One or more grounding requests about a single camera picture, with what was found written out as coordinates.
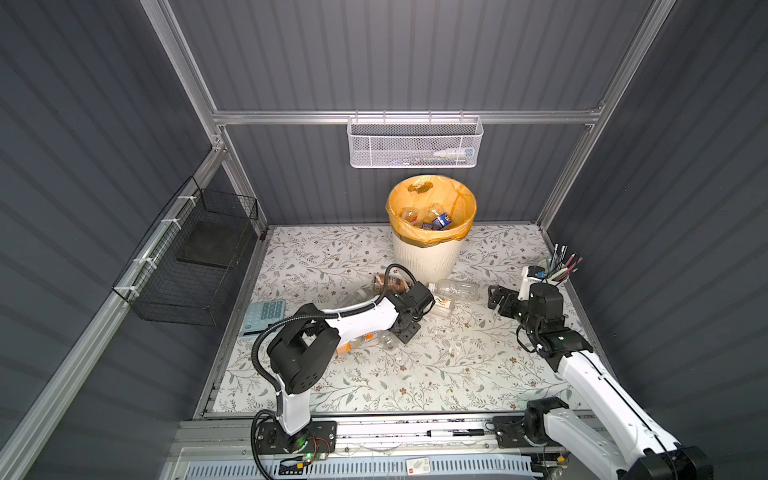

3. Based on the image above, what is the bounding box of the white ribbed waste bin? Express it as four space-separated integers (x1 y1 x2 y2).
392 232 466 285

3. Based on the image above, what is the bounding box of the black corrugated cable hose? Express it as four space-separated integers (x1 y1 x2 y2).
250 262 418 480

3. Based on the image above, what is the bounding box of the teal calculator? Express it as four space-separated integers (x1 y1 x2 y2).
240 299 285 336

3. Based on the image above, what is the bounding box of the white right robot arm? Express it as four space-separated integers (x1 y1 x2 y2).
488 277 714 479

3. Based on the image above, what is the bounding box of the brown label drink bottle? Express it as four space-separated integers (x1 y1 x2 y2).
372 273 413 294

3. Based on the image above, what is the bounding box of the white cup pen holder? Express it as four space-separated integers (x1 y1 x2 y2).
517 265 568 301

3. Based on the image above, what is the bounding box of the black marker pen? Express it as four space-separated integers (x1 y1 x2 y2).
427 428 486 438

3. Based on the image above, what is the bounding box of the cream label small bottle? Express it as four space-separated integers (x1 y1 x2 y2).
429 296 454 318

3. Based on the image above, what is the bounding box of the large clear empty bottle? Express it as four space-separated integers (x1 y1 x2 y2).
428 279 481 302

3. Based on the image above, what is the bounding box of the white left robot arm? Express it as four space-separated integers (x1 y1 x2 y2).
251 282 435 436

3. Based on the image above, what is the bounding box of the orange bin liner bag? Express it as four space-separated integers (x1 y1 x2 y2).
386 175 477 247

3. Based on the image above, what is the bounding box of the white wire wall basket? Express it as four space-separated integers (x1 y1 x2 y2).
346 114 484 169

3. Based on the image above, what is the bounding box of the blue band clear bottle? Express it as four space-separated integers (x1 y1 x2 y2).
422 205 452 231

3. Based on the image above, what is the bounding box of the Pepsi blue label bottle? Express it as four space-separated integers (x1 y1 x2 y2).
400 207 420 225

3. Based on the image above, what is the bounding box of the black wire side basket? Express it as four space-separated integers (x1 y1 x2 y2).
113 180 259 327

